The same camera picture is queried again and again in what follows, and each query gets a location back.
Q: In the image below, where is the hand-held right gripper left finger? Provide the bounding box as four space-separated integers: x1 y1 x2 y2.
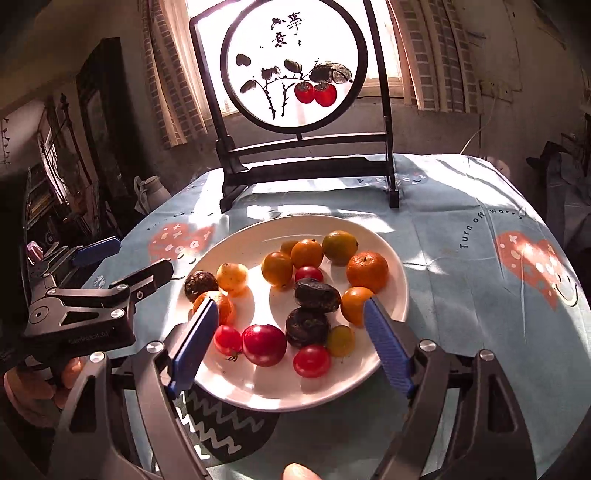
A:
55 298 220 480

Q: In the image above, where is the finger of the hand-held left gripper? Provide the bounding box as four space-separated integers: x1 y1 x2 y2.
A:
28 235 122 288
110 258 174 319

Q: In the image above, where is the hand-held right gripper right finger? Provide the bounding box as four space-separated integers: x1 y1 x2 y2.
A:
362 295 536 480

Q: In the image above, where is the orange mandarin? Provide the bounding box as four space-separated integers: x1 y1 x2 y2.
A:
193 291 236 326
346 251 390 294

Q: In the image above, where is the small yellow-green kumquat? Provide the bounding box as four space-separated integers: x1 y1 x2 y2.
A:
326 325 356 357

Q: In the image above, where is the smooth orange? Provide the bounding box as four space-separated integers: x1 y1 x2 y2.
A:
290 239 324 269
340 286 376 326

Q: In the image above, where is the white oval plate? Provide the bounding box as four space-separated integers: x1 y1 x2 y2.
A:
178 215 411 413

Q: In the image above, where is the yellow-green tomato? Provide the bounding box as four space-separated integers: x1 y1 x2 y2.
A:
322 230 359 267

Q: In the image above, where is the person's left hand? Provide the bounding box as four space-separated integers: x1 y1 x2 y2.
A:
4 357 86 425

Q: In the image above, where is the person's right hand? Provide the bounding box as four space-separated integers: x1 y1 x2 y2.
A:
283 463 324 480

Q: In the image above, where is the bookshelf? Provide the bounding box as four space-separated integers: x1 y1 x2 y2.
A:
23 161 65 232

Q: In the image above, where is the white pitcher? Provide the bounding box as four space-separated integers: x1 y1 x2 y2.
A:
134 175 172 214

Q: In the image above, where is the dark framed picture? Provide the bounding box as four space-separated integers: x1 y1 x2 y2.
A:
76 37 139 213

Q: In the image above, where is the checked curtain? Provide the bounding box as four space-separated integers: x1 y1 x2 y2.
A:
141 0 208 148
388 0 481 114

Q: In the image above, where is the dark cloth pile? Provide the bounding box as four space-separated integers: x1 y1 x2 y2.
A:
526 134 591 241

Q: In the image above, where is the black framed round painted screen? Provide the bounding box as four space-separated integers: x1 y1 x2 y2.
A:
189 0 400 213

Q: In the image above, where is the white wall cable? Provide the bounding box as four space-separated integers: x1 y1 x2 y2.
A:
459 92 497 158

